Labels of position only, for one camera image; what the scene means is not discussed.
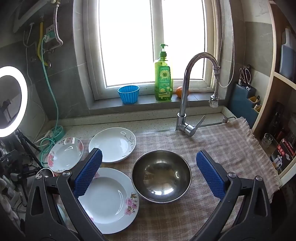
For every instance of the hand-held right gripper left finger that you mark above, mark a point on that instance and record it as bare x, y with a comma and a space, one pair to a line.
89, 171

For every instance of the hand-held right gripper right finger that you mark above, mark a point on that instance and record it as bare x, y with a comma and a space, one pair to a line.
210, 176

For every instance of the small pink flower plate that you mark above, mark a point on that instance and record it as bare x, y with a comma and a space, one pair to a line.
66, 154

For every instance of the large pink flower plate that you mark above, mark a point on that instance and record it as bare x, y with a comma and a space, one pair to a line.
111, 199

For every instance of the grey floral white plate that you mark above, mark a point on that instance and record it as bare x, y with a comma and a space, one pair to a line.
113, 143

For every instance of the stainless steel bowl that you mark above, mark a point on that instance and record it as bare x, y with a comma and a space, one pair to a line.
161, 176

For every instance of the black tripod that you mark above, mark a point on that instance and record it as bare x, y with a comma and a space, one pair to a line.
27, 143

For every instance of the red steel-lined bowl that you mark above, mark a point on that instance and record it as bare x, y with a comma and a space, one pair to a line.
45, 172

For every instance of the pink checked cloth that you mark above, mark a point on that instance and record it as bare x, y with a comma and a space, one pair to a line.
231, 143

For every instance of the teal power strip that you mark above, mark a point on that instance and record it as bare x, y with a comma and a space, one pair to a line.
60, 132

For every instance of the drinking glasses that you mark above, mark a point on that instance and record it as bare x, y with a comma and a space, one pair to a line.
267, 140

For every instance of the flexible faucet sprayer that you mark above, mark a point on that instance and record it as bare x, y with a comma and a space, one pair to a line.
214, 100

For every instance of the blue knife holder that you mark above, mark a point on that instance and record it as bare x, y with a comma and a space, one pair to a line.
240, 104

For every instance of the red printed box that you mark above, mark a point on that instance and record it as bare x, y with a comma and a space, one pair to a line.
285, 150

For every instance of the blue fluted plastic cup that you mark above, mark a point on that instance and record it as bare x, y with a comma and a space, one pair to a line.
128, 95

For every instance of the chrome kitchen faucet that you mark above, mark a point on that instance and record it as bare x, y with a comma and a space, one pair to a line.
185, 92

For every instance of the orange fruit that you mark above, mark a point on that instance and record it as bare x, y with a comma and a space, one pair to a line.
179, 92

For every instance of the dark bottle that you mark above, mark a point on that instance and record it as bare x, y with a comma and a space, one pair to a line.
277, 115

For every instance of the wooden shelf unit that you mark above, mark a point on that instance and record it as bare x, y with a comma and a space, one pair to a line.
266, 104

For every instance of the kitchen scissors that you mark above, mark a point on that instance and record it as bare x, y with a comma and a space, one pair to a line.
245, 76

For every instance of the green dish soap bottle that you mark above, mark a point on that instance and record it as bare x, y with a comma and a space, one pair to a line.
163, 81

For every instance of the blue cutting board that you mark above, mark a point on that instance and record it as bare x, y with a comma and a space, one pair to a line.
286, 60

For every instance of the white water heater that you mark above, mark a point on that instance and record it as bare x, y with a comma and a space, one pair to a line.
25, 20

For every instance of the white frame window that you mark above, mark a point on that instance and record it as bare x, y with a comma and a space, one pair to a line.
127, 46

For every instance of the wall outlet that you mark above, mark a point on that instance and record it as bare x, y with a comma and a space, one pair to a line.
49, 30

